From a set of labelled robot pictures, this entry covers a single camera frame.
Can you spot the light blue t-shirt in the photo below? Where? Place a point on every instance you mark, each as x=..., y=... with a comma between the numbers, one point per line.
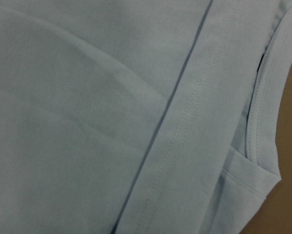
x=139, y=116

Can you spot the brown paper table cover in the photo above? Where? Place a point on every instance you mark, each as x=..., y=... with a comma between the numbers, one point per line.
x=275, y=215

